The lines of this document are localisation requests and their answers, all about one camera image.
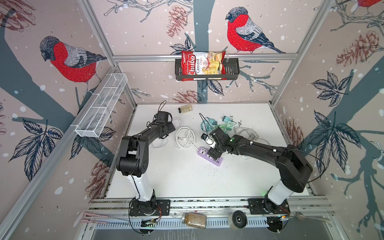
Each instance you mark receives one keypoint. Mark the glass jar of grains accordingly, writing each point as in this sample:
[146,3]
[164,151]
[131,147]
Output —
[194,220]

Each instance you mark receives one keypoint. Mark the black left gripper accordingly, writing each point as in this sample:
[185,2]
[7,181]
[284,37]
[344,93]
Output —
[171,126]

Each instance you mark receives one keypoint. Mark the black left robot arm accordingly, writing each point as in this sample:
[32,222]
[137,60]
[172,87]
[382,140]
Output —
[133,161]

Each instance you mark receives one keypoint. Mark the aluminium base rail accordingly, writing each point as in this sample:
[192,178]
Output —
[216,210]

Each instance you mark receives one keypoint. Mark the red cassava chips bag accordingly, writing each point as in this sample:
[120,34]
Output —
[202,63]

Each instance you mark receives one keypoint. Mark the black round knob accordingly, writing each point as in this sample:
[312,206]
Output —
[237,220]

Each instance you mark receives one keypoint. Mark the pink chopsticks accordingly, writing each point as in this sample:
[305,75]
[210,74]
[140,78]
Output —
[87,217]

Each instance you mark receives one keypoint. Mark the metal spoon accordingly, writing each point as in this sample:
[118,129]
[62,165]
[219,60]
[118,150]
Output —
[300,216]

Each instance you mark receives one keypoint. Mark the purple power strip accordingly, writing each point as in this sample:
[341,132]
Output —
[203,153]

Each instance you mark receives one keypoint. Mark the white mesh wall shelf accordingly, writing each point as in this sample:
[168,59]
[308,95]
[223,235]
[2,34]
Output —
[98,113]

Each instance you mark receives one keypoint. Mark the black wire wall basket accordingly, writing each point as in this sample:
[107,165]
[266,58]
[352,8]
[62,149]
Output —
[231,66]

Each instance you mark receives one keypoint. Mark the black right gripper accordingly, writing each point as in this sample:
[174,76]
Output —
[211,152]

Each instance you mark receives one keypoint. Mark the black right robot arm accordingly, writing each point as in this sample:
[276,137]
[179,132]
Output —
[293,167]

